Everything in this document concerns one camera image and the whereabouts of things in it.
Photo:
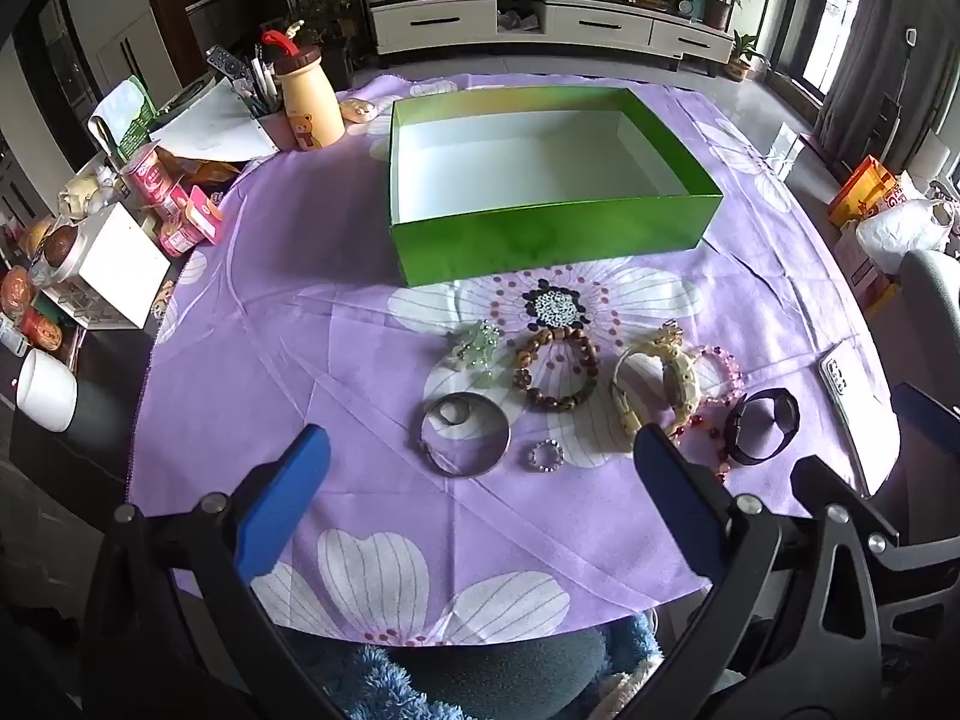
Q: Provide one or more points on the grey curtain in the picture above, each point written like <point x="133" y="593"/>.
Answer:
<point x="855" y="37"/>

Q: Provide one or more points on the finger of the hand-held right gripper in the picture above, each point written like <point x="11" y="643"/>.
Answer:
<point x="930" y="416"/>
<point x="825" y="484"/>

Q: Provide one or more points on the orange paper bag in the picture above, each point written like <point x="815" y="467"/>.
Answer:
<point x="862" y="191"/>

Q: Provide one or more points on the clear acrylic stand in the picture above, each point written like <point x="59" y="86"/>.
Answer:
<point x="784" y="150"/>

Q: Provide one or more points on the pink snack can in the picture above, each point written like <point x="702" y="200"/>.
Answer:
<point x="150" y="176"/>

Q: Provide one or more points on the smartphone with white case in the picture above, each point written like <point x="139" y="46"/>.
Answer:
<point x="844" y="382"/>

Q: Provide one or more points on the brown round pastry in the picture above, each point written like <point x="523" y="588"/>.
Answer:
<point x="58" y="244"/>

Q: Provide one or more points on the upright stick vacuum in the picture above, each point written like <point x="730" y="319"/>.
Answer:
<point x="889" y="120"/>

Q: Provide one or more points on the green cardboard box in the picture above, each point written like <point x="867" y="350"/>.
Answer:
<point x="525" y="240"/>

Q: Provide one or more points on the brown snack bag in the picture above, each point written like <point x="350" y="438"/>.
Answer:
<point x="202" y="171"/>

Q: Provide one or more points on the black wristwatch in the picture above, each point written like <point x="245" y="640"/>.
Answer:
<point x="742" y="450"/>

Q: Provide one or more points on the white mug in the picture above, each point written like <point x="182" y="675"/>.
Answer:
<point x="46" y="390"/>

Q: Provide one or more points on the white tv cabinet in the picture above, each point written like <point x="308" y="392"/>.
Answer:
<point x="585" y="26"/>

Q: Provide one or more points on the yellow bear bottle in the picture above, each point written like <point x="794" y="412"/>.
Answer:
<point x="309" y="101"/>

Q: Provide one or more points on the green white carton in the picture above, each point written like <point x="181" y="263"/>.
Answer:
<point x="124" y="116"/>

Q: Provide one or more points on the dark teal cloth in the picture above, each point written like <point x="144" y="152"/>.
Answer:
<point x="495" y="671"/>

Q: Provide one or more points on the cream wristwatch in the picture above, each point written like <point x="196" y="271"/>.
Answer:
<point x="681" y="379"/>

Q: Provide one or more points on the white punched paper sheet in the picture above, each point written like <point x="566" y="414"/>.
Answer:
<point x="217" y="124"/>

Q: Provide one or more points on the silver bangle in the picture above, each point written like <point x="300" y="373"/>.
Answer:
<point x="450" y="463"/>

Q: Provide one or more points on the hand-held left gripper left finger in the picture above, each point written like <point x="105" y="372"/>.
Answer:
<point x="289" y="487"/>

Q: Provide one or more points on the grey remote control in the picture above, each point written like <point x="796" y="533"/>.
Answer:
<point x="227" y="61"/>

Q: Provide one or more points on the glass tank with plants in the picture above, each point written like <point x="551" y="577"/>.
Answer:
<point x="326" y="22"/>

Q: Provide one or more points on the pink snack packet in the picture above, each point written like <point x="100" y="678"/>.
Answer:
<point x="193" y="221"/>

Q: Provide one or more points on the white paper box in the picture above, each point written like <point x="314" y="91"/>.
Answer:
<point x="112" y="262"/>

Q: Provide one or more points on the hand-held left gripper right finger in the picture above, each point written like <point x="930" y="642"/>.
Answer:
<point x="671" y="502"/>

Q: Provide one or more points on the cream earbuds case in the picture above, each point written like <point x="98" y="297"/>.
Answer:
<point x="358" y="111"/>

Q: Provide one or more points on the orange food packet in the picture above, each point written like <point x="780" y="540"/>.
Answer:
<point x="41" y="328"/>

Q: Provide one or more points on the grey chair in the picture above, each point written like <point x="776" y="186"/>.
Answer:
<point x="930" y="300"/>

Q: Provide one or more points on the pen holder with pens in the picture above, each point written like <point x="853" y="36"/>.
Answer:
<point x="264" y="94"/>

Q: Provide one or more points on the small potted plant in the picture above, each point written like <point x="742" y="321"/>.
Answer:
<point x="742" y="60"/>

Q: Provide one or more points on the white plastic bag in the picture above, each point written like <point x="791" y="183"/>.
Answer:
<point x="900" y="232"/>

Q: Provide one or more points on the purple floral tablecloth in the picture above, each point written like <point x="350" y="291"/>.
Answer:
<point x="300" y="277"/>

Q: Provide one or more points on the blue fluffy cloth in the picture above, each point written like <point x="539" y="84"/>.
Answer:
<point x="360" y="679"/>

